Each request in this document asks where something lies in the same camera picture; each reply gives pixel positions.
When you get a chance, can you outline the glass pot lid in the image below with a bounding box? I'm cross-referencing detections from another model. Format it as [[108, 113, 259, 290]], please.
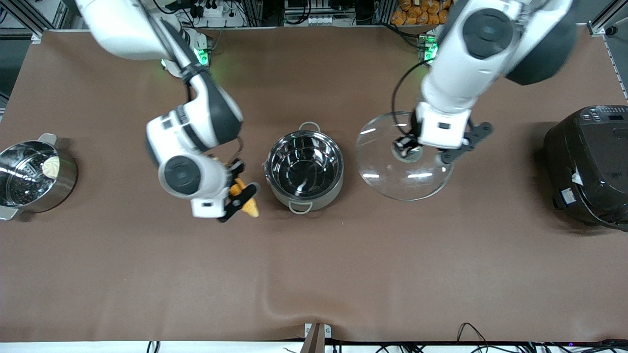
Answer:
[[355, 112, 454, 202]]

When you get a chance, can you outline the yellow corn cob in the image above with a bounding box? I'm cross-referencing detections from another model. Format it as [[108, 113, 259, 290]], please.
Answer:
[[231, 177, 260, 218]]

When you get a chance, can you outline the stainless steel cooking pot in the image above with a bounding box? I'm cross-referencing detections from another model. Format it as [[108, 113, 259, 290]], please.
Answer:
[[262, 122, 345, 214]]

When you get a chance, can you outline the stainless steel steamer pot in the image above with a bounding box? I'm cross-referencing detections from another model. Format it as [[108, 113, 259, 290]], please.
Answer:
[[0, 133, 78, 221]]

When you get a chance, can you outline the bag of orange snacks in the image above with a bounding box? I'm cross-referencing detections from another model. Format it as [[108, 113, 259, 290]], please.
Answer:
[[391, 0, 451, 26]]

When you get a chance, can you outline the brown table mat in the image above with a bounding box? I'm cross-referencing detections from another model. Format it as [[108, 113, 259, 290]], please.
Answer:
[[0, 25, 628, 344]]

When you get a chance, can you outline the black rice cooker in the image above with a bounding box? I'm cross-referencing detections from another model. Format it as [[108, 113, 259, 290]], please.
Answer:
[[543, 105, 628, 231]]

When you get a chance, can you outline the white power strip with plugs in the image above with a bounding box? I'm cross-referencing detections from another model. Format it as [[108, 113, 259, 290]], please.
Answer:
[[189, 0, 246, 28]]

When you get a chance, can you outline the brown pole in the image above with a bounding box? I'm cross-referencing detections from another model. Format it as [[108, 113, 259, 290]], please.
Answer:
[[300, 324, 325, 353]]

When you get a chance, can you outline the perforated metal steamer plate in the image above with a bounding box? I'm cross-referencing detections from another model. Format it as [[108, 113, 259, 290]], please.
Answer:
[[0, 162, 53, 206]]

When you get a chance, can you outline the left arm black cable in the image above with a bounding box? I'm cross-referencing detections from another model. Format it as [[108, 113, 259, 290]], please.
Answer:
[[391, 61, 433, 141]]

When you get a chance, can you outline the grey metal bracket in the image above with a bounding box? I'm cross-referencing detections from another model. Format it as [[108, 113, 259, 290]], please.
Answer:
[[304, 323, 333, 340]]

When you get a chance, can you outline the black cable loop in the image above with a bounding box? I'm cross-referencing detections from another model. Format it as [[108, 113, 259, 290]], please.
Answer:
[[456, 322, 494, 346]]

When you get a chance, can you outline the aluminium frame profile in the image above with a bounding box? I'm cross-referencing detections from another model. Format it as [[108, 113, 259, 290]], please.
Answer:
[[588, 0, 628, 36], [0, 0, 79, 42]]

